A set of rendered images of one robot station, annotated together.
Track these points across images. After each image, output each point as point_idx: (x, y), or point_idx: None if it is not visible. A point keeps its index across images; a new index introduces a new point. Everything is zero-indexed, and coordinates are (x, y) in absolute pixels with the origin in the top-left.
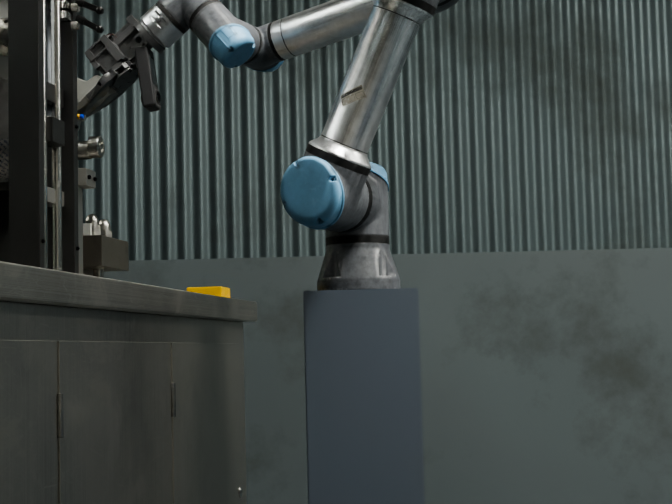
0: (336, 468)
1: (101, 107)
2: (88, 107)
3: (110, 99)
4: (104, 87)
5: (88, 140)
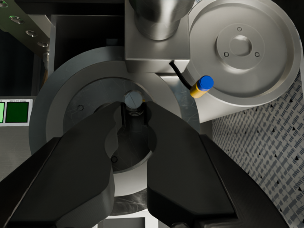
0: None
1: (80, 134)
2: (168, 118)
3: (59, 171)
4: (242, 201)
5: (192, 4)
